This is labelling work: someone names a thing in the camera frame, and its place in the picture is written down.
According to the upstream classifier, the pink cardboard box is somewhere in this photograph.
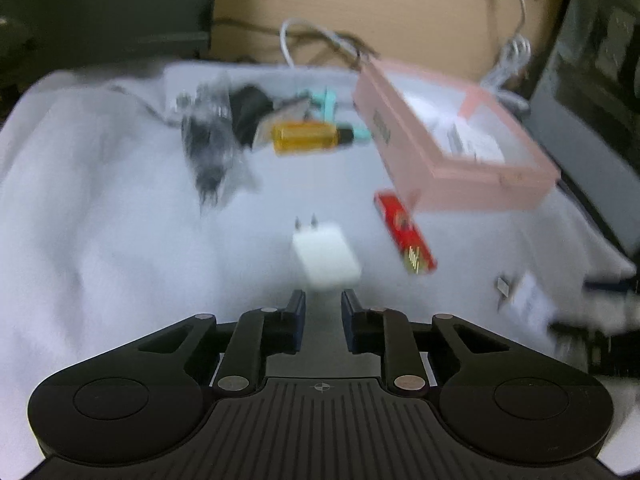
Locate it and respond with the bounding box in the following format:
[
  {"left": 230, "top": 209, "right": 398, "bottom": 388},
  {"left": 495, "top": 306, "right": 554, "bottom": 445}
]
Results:
[{"left": 352, "top": 58, "right": 562, "bottom": 214}]

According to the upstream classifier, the dark cabinet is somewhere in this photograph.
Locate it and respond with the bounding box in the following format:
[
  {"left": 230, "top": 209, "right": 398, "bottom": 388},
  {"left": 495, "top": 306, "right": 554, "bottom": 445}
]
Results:
[{"left": 0, "top": 0, "right": 221, "bottom": 93}]

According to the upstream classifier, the amber glass bottle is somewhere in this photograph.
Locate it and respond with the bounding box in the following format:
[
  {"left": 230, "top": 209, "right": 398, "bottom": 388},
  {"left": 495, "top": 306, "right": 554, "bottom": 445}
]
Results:
[{"left": 271, "top": 121, "right": 357, "bottom": 157}]

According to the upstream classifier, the dark thin cable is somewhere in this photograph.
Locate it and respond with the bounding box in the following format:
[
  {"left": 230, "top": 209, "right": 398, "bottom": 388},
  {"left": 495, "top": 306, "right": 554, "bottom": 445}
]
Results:
[{"left": 212, "top": 17, "right": 376, "bottom": 68}]

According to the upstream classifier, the black wedge-shaped object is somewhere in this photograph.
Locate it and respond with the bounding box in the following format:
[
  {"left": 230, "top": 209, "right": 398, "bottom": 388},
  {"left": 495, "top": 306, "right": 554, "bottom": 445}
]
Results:
[{"left": 231, "top": 85, "right": 276, "bottom": 148}]

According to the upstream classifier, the black computer case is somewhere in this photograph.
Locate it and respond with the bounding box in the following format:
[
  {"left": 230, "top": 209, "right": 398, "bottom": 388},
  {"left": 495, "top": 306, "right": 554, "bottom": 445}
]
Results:
[{"left": 527, "top": 0, "right": 640, "bottom": 256}]

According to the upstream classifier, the grey cloth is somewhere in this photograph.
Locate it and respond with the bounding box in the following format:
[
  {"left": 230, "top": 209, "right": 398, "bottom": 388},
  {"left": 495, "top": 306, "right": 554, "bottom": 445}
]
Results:
[{"left": 0, "top": 57, "right": 640, "bottom": 480}]

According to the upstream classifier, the white charger plug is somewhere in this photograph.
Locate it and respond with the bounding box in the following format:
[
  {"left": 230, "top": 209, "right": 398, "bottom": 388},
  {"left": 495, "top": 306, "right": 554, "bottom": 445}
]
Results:
[{"left": 291, "top": 214, "right": 363, "bottom": 291}]

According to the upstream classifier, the black and white remote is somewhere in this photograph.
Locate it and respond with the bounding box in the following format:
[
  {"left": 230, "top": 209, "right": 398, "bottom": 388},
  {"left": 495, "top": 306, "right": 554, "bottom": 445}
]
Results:
[{"left": 442, "top": 122, "right": 507, "bottom": 165}]

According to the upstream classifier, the white coiled cable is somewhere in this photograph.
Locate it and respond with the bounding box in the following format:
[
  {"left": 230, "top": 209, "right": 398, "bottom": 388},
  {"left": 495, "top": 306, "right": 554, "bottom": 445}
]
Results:
[{"left": 480, "top": 0, "right": 533, "bottom": 111}]

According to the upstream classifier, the clear plastic bag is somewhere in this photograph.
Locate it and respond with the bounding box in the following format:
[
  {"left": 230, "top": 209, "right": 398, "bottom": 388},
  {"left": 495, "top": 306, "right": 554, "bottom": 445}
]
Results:
[{"left": 167, "top": 77, "right": 261, "bottom": 213}]

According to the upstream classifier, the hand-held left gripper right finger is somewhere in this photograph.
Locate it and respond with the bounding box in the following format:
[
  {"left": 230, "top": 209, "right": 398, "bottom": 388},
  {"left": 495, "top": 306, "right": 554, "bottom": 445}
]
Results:
[{"left": 341, "top": 289, "right": 506, "bottom": 395}]

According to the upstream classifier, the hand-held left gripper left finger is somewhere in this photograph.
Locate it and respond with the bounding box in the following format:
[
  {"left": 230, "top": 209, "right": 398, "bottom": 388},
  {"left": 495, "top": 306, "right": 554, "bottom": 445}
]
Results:
[{"left": 137, "top": 289, "right": 307, "bottom": 395}]

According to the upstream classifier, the small red box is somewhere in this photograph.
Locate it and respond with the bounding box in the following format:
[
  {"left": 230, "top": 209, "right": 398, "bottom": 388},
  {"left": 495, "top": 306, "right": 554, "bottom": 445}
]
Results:
[{"left": 374, "top": 190, "right": 437, "bottom": 276}]

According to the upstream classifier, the small white usb adapter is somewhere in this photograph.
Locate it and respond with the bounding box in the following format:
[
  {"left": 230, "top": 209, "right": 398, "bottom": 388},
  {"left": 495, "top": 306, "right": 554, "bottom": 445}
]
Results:
[{"left": 495, "top": 271, "right": 558, "bottom": 323}]

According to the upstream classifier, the teal plastic clip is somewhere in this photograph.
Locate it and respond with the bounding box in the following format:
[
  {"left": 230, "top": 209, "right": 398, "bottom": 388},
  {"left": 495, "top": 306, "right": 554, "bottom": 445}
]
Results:
[{"left": 297, "top": 87, "right": 373, "bottom": 143}]

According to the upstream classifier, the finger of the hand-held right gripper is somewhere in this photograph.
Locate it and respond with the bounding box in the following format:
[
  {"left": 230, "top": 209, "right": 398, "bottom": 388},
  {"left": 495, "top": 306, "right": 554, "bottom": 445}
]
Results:
[
  {"left": 547, "top": 316, "right": 640, "bottom": 343},
  {"left": 582, "top": 278, "right": 639, "bottom": 295}
]

